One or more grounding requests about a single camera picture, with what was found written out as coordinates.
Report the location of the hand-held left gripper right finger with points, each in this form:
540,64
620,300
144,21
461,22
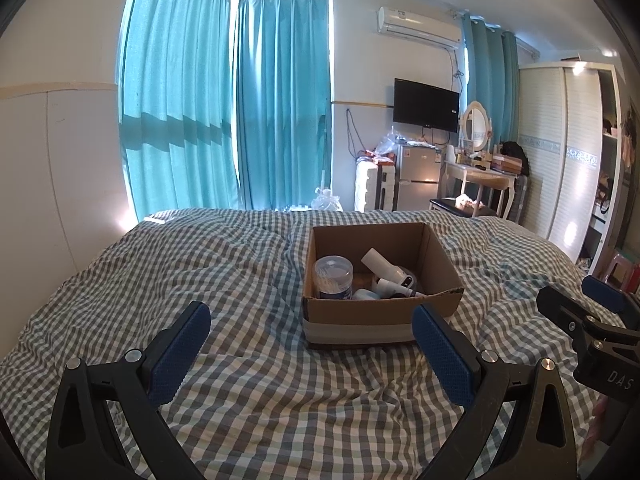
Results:
442,355

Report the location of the person's right forearm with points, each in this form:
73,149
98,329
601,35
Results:
599,417

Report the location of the wide teal curtain panel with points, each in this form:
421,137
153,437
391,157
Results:
175,85

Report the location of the white drawer cabinet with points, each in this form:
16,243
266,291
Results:
366,187

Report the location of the cotton swab jar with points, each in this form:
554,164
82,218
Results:
332,277

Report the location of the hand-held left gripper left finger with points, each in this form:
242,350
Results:
182,355

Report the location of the white air conditioner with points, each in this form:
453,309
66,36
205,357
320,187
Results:
417,25

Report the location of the white wardrobe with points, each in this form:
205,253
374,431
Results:
555,160

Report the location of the narrow teal curtain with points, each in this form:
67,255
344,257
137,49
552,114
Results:
492,70

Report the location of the black bag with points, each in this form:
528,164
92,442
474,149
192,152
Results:
515,157

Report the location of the pink plastic stool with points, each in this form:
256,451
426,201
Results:
615,270

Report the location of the blue floral tissue pack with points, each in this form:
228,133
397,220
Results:
365,294

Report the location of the grey checked blanket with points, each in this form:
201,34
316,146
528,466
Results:
225,270

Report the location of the cardboard box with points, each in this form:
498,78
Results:
350,317

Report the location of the black wall television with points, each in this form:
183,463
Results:
425,105

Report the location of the white oval mirror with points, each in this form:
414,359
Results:
477,125

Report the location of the silver mini fridge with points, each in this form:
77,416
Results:
415,175

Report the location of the white bottles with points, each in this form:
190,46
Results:
390,272

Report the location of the crumpled clear plastic bag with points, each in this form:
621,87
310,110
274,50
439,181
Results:
390,142

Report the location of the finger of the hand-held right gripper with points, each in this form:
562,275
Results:
555,302
605,292

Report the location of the black padded stool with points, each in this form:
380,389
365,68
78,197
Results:
450,205

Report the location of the white dressing table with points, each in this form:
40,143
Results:
480,175

